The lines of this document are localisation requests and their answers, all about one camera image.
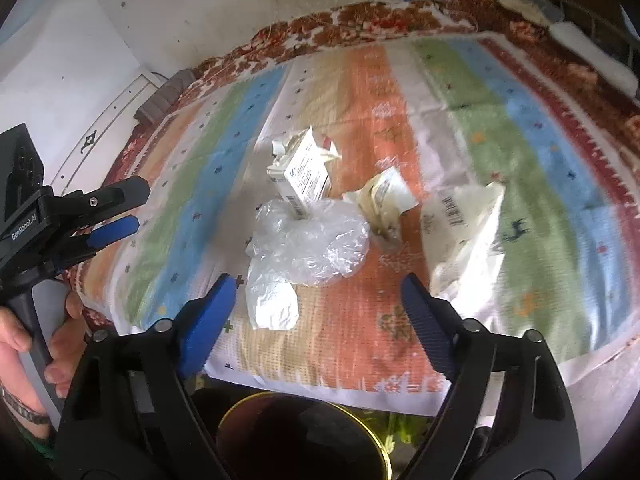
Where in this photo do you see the metal bed frame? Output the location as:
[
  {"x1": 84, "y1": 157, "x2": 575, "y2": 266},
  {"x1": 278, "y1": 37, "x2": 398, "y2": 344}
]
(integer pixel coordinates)
[{"x1": 532, "y1": 0, "x2": 640, "y2": 92}]

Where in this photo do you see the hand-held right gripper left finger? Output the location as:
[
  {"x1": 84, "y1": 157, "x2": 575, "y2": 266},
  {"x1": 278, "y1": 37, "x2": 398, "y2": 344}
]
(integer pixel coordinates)
[{"x1": 50, "y1": 274, "x2": 238, "y2": 480}]

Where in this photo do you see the cream cloth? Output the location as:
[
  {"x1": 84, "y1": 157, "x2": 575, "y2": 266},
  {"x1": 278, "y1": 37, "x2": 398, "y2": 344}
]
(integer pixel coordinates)
[{"x1": 499, "y1": 0, "x2": 552, "y2": 27}]

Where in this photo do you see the dark bin with yellow rim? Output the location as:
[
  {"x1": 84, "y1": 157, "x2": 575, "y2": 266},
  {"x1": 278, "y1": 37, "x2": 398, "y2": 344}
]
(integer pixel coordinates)
[{"x1": 215, "y1": 392, "x2": 394, "y2": 480}]

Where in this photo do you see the grey folded cloth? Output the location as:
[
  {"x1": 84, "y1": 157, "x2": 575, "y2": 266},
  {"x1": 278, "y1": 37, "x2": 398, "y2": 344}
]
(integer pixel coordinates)
[{"x1": 134, "y1": 67, "x2": 197, "y2": 124}]

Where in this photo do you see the white cardboard box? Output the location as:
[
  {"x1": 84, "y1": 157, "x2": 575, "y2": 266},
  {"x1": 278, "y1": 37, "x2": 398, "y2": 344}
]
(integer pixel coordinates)
[{"x1": 266, "y1": 127, "x2": 342, "y2": 219}]

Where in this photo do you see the person's left hand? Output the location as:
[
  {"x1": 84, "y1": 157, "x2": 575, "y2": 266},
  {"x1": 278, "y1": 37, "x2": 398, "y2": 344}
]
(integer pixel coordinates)
[{"x1": 0, "y1": 290, "x2": 87, "y2": 401}]

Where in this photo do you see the white folded cloth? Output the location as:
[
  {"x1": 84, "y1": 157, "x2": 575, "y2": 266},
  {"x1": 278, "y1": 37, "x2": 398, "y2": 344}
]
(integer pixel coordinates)
[{"x1": 549, "y1": 22, "x2": 639, "y2": 97}]

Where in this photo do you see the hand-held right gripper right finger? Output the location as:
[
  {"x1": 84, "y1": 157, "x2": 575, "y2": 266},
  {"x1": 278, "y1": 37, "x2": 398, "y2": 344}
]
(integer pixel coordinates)
[{"x1": 400, "y1": 274, "x2": 583, "y2": 480}]

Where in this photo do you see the clear plastic bag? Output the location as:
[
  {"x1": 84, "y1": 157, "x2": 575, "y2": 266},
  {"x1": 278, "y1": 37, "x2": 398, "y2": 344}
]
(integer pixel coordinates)
[{"x1": 245, "y1": 197, "x2": 372, "y2": 332}]

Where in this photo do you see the white barcode packaging bag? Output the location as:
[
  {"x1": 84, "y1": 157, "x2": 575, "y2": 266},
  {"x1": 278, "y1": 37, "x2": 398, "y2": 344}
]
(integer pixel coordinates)
[{"x1": 422, "y1": 180, "x2": 507, "y2": 307}]

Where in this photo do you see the person's left forearm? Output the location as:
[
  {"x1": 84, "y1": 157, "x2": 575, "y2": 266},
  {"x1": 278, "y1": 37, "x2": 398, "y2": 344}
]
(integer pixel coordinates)
[{"x1": 0, "y1": 385, "x2": 57, "y2": 466}]

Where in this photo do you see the white bed headboard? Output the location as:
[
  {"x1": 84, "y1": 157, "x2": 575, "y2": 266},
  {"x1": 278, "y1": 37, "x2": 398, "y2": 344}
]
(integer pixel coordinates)
[{"x1": 47, "y1": 72, "x2": 168, "y2": 197}]

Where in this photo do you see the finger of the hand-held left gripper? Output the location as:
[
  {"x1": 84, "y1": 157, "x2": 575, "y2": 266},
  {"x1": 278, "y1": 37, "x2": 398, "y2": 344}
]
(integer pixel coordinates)
[
  {"x1": 65, "y1": 176, "x2": 151, "y2": 228},
  {"x1": 60, "y1": 215, "x2": 140, "y2": 263}
]

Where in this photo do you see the dark beaded bracelet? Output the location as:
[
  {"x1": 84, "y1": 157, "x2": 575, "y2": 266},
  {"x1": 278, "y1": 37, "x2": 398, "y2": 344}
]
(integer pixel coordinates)
[{"x1": 0, "y1": 384, "x2": 52, "y2": 427}]

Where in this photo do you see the striped colourful blanket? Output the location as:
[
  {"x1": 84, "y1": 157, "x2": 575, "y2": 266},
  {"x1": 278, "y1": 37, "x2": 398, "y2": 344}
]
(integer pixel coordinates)
[{"x1": 82, "y1": 30, "x2": 640, "y2": 417}]

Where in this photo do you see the cream wrapper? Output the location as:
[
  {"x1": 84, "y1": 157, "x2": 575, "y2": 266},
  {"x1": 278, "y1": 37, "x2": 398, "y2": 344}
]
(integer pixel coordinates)
[{"x1": 344, "y1": 167, "x2": 419, "y2": 237}]

